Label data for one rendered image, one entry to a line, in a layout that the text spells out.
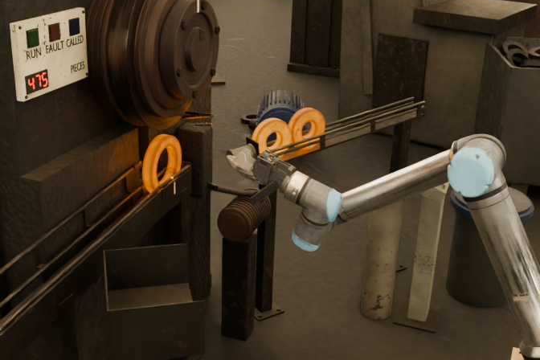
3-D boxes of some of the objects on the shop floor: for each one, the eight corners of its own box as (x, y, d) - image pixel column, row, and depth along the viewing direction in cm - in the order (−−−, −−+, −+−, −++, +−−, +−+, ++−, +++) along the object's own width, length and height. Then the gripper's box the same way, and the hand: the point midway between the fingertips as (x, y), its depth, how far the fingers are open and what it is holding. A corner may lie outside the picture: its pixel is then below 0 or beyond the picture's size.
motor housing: (213, 338, 257) (214, 206, 238) (237, 308, 276) (240, 182, 257) (246, 347, 253) (250, 213, 233) (268, 316, 272) (273, 188, 253)
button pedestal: (391, 327, 268) (409, 177, 246) (403, 296, 289) (420, 155, 267) (434, 337, 263) (456, 185, 241) (443, 304, 284) (464, 161, 262)
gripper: (299, 164, 216) (239, 134, 220) (289, 174, 208) (227, 143, 212) (289, 187, 219) (231, 157, 223) (280, 198, 211) (218, 166, 216)
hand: (229, 160), depth 219 cm, fingers closed
